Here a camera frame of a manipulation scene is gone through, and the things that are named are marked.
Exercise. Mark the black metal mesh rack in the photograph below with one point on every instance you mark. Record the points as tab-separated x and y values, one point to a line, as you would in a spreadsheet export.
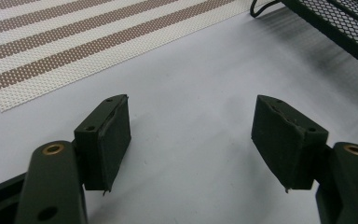
345	25

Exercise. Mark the striped woven placemat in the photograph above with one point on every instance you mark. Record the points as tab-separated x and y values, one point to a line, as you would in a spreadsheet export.
74	40

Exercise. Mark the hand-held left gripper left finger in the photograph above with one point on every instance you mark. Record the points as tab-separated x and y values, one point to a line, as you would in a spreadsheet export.
101	146

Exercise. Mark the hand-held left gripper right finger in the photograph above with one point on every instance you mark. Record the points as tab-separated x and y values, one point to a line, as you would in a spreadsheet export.
287	146

